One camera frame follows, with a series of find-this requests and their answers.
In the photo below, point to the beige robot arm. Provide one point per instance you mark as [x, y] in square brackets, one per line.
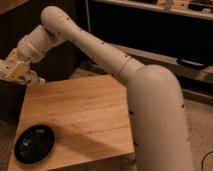
[159, 127]

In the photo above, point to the wooden low table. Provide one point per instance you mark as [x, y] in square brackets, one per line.
[89, 117]

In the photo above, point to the metal vertical pole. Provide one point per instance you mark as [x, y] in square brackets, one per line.
[88, 15]

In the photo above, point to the wooden shelf board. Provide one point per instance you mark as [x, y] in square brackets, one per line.
[157, 8]

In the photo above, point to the black ceramic bowl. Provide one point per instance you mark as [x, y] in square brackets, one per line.
[34, 144]

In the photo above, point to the black handle object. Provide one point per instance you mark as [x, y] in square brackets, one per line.
[190, 64]

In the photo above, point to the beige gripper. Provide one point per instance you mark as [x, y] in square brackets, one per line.
[16, 68]

